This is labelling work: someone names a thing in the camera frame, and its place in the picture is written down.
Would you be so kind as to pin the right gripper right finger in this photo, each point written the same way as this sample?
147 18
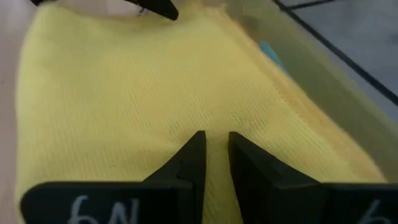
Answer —
280 202

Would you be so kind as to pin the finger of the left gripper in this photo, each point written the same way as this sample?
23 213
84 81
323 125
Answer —
161 7
38 2

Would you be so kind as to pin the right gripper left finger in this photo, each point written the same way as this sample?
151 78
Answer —
155 202

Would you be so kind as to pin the yellow microfiber towel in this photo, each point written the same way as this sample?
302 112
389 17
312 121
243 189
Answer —
124 93

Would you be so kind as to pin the blue microfiber towel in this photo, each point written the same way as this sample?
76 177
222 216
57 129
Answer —
270 53

